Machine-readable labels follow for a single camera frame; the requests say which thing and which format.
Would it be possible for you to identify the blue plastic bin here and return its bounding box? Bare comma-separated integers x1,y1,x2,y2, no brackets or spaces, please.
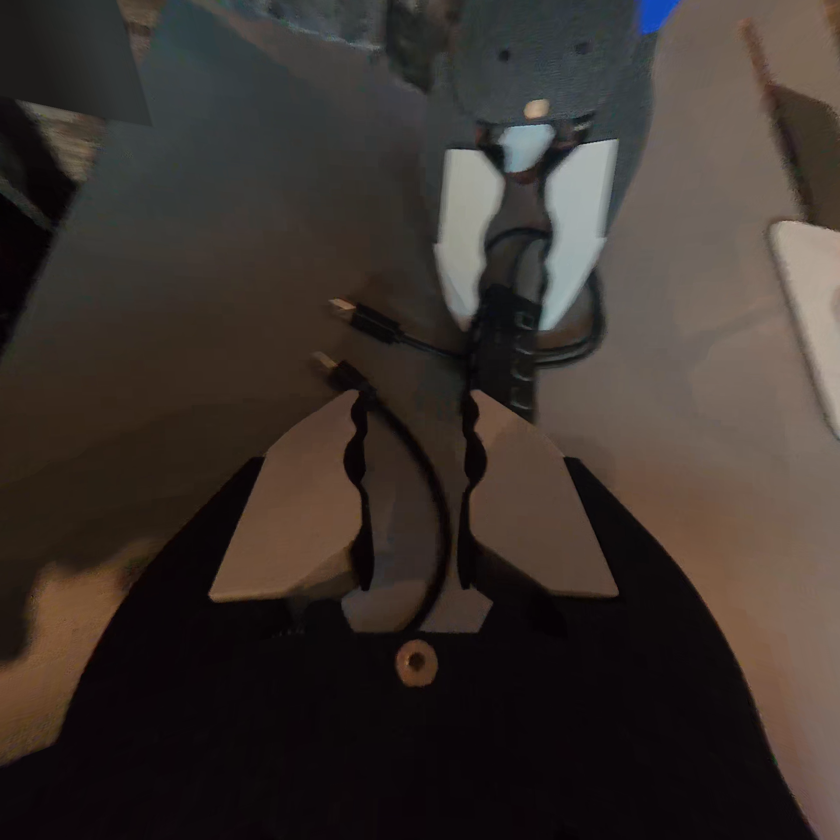
637,0,683,35

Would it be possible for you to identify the black usb hub cable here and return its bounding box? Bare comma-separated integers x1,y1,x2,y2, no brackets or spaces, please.
310,224,607,634

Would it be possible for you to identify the white document stand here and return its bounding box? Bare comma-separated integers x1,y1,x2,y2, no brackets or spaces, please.
768,221,840,441

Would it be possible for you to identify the black usb hub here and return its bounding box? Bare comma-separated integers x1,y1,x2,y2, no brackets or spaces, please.
466,283,542,424

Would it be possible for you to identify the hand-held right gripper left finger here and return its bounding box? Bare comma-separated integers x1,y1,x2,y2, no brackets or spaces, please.
210,390,378,618

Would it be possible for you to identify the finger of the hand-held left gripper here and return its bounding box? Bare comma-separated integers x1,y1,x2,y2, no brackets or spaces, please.
532,136,620,332
434,145,513,325

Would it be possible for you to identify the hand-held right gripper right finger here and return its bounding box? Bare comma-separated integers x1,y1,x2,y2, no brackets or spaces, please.
457,389,619,605

